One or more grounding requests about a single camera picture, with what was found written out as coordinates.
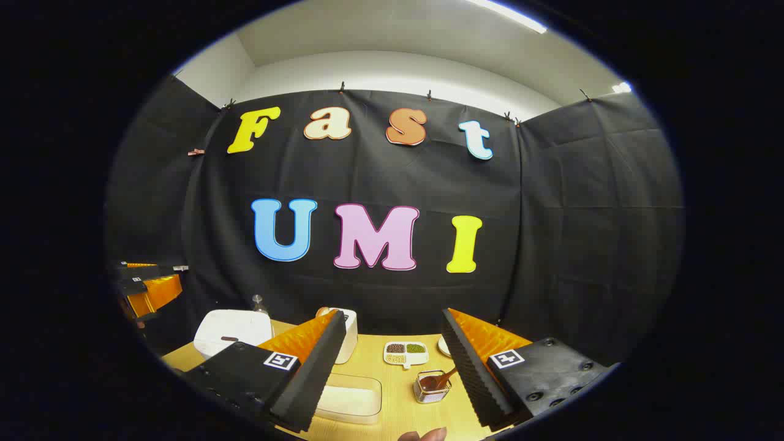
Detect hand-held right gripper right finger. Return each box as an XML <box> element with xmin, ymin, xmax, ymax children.
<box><xmin>441</xmin><ymin>308</ymin><xmax>613</xmax><ymax>431</ymax></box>

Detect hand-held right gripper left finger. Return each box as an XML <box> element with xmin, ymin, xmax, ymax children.
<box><xmin>184</xmin><ymin>309</ymin><xmax>347</xmax><ymax>433</ymax></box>

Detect brown wooden spoon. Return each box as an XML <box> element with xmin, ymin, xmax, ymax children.
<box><xmin>419</xmin><ymin>366</ymin><xmax>458</xmax><ymax>393</ymax></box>

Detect metal wire chopstick holder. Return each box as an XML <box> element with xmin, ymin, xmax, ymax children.
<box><xmin>414</xmin><ymin>369</ymin><xmax>453</xmax><ymax>404</ymax></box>

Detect white rice cooker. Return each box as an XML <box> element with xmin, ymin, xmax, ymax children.
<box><xmin>194</xmin><ymin>309</ymin><xmax>274</xmax><ymax>360</ymax></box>

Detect white toaster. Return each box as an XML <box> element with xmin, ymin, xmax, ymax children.
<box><xmin>315</xmin><ymin>306</ymin><xmax>358</xmax><ymax>364</ymax></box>

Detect clear plastic container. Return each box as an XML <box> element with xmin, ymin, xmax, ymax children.
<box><xmin>315</xmin><ymin>374</ymin><xmax>383</xmax><ymax>425</ymax></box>

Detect white divided dish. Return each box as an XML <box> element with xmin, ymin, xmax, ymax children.
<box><xmin>383</xmin><ymin>341</ymin><xmax>429</xmax><ymax>370</ymax></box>

